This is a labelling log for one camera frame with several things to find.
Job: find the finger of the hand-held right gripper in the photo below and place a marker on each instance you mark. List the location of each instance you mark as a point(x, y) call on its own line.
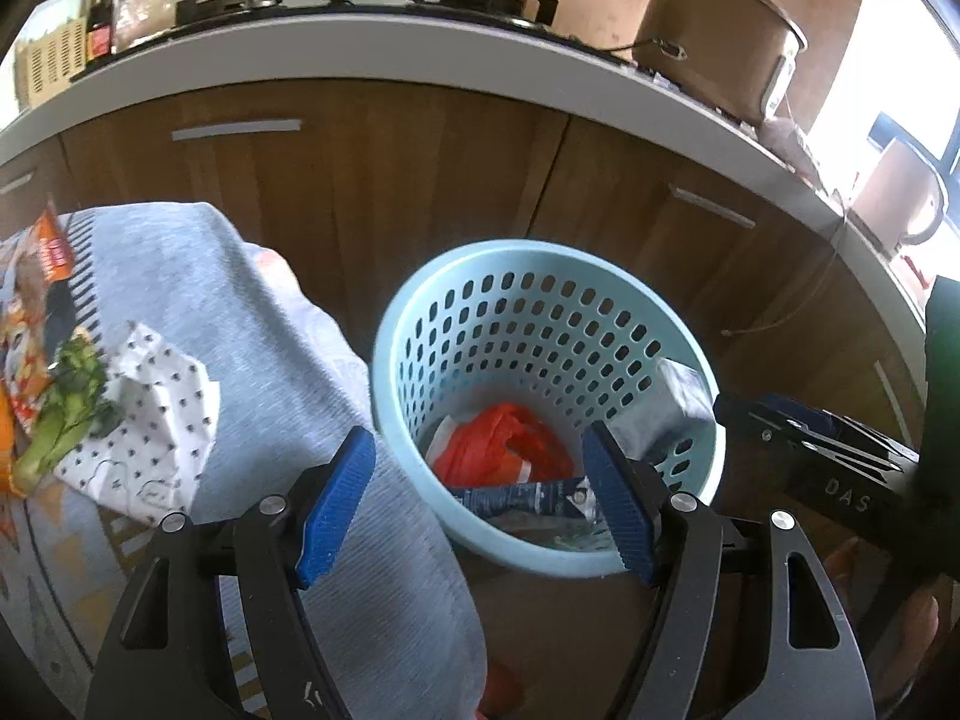
point(817, 431)

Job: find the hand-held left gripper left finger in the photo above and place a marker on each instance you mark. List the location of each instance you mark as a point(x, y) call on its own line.
point(337, 495)

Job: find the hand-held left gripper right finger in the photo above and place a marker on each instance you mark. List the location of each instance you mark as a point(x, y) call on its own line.
point(615, 495)

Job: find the dark blue wrapper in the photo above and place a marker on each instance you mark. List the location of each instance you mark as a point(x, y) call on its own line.
point(517, 496)

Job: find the silver grey packet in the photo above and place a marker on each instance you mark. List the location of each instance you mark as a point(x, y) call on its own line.
point(671, 409)

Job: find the orange plastic bag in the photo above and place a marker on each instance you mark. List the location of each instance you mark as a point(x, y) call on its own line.
point(487, 442)

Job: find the white dotted paper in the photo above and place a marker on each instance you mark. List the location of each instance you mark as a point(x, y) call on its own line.
point(161, 420)

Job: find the light blue perforated waste basket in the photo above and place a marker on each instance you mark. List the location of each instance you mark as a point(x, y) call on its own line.
point(525, 315)

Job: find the green leafy vegetable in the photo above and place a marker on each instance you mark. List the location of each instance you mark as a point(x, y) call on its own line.
point(71, 390)

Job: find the orange snack packet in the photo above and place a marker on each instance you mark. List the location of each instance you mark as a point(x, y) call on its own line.
point(52, 251)

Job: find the person's right hand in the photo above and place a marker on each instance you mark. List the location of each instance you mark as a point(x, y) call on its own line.
point(911, 637)

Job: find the grey patterned tablecloth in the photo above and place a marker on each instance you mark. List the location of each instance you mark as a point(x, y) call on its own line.
point(225, 277)

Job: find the white plastic bag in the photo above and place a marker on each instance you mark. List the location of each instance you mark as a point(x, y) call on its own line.
point(787, 146)

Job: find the wide wooden cabinet door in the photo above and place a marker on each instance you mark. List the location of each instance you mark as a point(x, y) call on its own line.
point(375, 172)

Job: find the brown rice cooker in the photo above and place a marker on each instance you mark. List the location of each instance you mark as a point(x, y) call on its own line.
point(705, 37)

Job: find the white kitchen countertop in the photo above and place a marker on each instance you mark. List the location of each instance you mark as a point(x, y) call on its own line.
point(375, 45)

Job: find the narrow wooden cabinet door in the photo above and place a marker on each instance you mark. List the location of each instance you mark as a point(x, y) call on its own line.
point(30, 161)

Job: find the black gas stove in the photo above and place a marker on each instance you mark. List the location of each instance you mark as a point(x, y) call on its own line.
point(360, 4)

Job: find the beige slotted utensil basket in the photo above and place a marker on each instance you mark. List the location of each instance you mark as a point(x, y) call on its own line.
point(52, 60)

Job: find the clear plastic bag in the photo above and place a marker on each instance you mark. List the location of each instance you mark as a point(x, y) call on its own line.
point(146, 7)

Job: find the dark soy sauce bottle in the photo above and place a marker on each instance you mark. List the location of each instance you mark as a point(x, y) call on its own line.
point(100, 22)

